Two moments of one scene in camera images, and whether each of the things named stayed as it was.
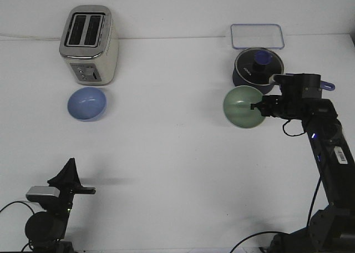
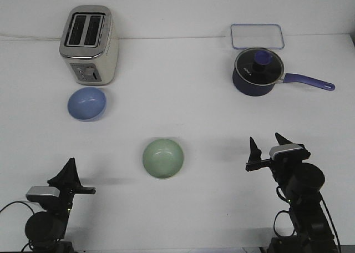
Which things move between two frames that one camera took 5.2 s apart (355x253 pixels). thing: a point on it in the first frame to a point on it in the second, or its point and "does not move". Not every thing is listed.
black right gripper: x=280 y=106 to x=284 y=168
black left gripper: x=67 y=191 does not move
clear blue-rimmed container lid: x=256 y=36 does not move
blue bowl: x=87 y=104 does not move
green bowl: x=237 y=107 to x=163 y=158
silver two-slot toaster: x=89 y=43 does not move
